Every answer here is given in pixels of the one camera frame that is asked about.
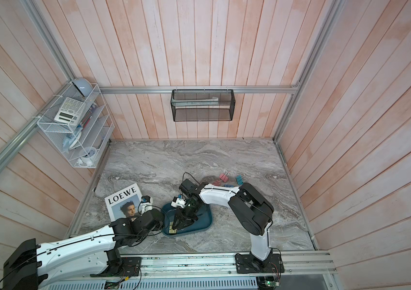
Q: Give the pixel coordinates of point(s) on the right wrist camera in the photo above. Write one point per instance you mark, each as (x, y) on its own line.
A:
(179, 202)

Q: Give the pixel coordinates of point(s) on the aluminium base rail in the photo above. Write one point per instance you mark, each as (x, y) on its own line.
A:
(190, 265)

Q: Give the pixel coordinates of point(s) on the pink binder clip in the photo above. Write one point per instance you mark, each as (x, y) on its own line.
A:
(224, 177)
(217, 183)

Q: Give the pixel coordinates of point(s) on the yellow binder clip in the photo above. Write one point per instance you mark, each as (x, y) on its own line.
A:
(171, 230)

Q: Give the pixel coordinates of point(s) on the white wire wall shelf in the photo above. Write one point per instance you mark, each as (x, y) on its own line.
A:
(94, 127)

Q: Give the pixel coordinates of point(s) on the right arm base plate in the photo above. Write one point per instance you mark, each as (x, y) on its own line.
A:
(248, 264)

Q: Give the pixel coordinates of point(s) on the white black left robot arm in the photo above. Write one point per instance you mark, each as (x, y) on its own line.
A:
(95, 254)

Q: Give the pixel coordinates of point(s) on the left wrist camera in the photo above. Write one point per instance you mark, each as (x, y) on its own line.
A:
(146, 204)

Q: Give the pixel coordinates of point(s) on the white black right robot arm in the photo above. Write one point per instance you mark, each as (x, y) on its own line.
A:
(252, 209)

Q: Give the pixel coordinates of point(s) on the papers in mesh basket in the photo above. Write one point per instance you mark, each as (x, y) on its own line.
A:
(214, 101)

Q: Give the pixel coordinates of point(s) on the teal binder clip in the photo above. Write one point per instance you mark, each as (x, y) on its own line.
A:
(239, 180)

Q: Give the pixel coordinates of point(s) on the Loewe magazine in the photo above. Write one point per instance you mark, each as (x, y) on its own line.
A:
(124, 203)

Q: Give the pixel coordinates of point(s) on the white tape roll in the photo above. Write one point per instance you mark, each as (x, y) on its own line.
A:
(88, 156)

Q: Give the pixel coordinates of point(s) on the teal storage tray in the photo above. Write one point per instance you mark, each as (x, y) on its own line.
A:
(204, 222)

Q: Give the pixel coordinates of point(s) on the white calculator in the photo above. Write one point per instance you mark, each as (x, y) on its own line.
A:
(69, 111)

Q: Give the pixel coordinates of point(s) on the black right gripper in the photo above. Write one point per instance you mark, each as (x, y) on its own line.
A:
(183, 218)

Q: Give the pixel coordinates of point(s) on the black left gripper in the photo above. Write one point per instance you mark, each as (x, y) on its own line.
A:
(159, 225)

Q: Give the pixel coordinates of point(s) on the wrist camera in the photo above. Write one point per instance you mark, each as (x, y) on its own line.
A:
(146, 204)
(179, 202)

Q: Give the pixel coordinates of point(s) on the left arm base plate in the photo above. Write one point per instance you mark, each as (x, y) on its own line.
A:
(123, 267)

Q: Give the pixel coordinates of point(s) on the black mesh wall basket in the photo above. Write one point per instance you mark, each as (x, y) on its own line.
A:
(224, 112)

